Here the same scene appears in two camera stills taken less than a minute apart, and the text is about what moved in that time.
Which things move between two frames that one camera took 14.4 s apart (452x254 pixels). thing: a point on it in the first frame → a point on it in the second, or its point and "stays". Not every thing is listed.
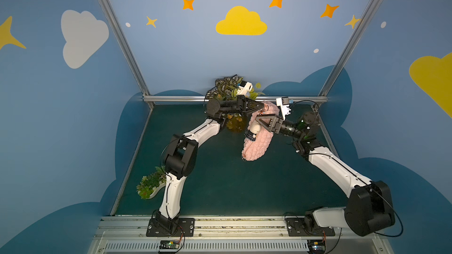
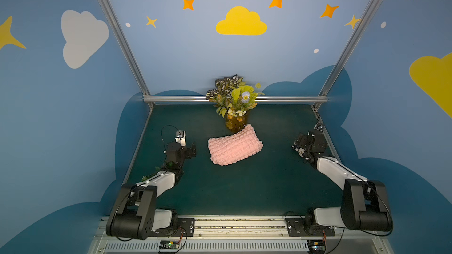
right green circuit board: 316,246 stays
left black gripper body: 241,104 → 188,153
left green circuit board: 169,244 stays
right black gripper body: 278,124 → 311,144
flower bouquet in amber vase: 226,89 stays
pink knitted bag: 253,150 → 225,150
